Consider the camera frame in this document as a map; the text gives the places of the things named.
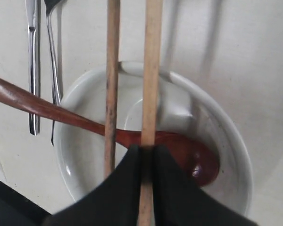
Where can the silver metal fork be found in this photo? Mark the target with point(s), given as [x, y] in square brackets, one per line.
[57, 84]

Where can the white floral ceramic dish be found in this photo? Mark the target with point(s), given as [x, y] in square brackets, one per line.
[183, 107]

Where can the wooden chopstick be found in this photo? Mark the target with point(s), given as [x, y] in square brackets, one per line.
[113, 28]
[149, 108]

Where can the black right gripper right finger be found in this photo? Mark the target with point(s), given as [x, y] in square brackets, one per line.
[178, 201]

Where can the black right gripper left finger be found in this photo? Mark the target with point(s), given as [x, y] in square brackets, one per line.
[114, 202]

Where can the brown wooden spoon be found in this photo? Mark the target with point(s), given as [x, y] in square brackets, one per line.
[195, 158]

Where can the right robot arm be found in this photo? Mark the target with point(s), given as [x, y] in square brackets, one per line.
[16, 210]

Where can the silver table knife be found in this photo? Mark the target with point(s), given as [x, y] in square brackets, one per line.
[33, 41]

